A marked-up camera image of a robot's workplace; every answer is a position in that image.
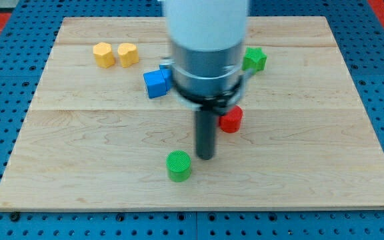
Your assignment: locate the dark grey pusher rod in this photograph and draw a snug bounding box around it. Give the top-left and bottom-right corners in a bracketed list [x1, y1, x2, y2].
[195, 111, 217, 160]

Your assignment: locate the green cylinder block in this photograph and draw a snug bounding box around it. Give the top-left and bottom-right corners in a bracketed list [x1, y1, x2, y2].
[166, 150, 191, 182]

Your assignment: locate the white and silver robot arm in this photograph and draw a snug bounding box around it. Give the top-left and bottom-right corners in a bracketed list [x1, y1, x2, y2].
[162, 0, 249, 115]

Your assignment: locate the green star block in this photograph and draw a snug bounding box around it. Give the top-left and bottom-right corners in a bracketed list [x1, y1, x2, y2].
[242, 47, 267, 72]

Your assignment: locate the red cylinder block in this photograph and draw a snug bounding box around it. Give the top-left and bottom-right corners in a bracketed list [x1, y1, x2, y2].
[219, 105, 243, 133]

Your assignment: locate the blue cube block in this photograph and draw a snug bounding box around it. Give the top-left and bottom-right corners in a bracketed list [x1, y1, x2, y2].
[143, 69, 172, 99]

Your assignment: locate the yellow hexagon block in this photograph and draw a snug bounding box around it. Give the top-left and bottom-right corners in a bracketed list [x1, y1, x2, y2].
[93, 42, 115, 68]

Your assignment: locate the wooden board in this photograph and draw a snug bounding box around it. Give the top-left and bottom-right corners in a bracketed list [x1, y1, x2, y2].
[0, 17, 384, 212]

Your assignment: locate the yellow heart block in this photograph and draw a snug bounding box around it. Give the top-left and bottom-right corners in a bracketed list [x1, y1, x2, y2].
[117, 43, 139, 68]

